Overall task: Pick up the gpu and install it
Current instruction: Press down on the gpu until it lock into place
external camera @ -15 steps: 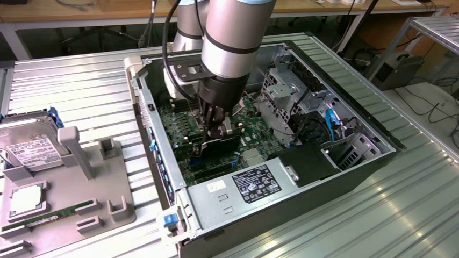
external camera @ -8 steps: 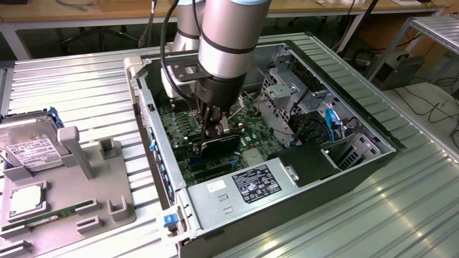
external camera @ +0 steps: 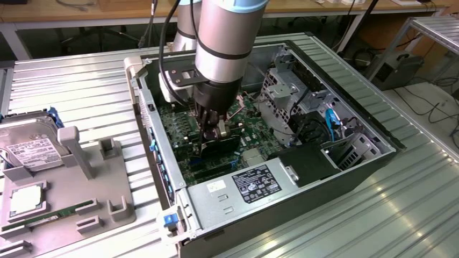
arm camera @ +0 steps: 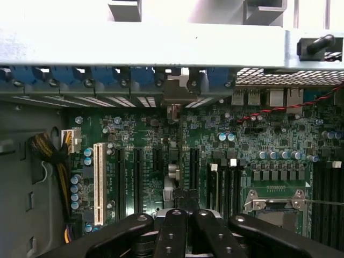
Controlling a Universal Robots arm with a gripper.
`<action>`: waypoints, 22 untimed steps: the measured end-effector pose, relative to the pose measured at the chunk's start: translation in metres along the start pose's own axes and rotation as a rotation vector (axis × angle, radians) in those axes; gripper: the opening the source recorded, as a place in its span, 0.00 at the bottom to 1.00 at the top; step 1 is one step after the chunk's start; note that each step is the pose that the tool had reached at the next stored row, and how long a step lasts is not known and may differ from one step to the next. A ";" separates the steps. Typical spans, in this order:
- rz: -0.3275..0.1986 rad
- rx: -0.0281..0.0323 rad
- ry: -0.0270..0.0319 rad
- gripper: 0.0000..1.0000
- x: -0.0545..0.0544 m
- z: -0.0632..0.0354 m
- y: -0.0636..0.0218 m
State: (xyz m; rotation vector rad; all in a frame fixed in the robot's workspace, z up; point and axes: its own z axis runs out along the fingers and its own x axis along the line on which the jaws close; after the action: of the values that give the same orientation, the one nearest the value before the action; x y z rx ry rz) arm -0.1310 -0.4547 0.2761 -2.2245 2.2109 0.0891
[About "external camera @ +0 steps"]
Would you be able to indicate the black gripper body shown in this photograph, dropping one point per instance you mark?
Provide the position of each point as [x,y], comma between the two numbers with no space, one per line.
[215,95]

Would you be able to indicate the black graphics card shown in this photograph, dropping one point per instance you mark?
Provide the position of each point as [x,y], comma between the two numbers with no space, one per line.
[221,150]

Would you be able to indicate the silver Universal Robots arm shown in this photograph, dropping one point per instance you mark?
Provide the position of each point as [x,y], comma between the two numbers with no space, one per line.
[225,40]

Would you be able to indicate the metal socket cover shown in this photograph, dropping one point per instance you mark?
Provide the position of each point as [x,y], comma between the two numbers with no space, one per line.
[243,103]

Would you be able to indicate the green motherboard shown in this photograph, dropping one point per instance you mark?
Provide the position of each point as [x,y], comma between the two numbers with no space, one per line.
[257,134]

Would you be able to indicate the silver chipset heatsink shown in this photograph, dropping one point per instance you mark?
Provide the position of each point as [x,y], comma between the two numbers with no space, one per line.
[253,157]

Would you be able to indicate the black expansion slot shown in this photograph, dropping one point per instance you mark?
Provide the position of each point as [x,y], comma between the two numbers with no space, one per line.
[211,172]

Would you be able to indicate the silver perforated disk bay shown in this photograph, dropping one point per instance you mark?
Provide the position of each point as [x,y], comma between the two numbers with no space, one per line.
[283,91]

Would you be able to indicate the black plastic fan shroud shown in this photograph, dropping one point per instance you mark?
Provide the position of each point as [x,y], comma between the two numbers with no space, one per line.
[308,164]

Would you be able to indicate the silver power supply with label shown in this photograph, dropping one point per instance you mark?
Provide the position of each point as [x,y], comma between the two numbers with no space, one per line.
[211,204]

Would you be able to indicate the blue case latch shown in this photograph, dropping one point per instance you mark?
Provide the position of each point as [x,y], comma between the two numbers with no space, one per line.
[169,220]

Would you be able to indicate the black open PC case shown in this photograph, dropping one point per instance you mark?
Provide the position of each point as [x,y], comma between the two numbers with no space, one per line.
[323,204]

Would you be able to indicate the wooden desk white legs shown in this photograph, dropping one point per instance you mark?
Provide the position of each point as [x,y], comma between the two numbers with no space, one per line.
[107,13]

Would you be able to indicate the grey plastic parts rack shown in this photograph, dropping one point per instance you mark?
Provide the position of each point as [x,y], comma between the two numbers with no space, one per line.
[64,193]

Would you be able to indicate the silver hard disk white label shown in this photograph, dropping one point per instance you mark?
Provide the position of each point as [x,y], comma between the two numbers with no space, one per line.
[24,145]

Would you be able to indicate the black equipment box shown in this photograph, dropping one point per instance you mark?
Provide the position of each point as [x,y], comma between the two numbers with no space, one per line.
[401,72]

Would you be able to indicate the green RAM stick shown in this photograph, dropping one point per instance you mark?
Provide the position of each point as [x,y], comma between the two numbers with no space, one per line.
[47,217]

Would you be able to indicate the silver CPU chip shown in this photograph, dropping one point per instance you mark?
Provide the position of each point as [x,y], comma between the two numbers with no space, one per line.
[25,200]

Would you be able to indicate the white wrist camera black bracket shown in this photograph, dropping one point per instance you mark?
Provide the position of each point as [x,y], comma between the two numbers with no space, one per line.
[175,91]

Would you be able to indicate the grey metal frame post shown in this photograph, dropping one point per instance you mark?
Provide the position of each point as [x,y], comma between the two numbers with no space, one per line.
[5,88]

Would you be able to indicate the aluminium slat table frame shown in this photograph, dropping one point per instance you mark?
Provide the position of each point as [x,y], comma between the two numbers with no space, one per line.
[440,29]

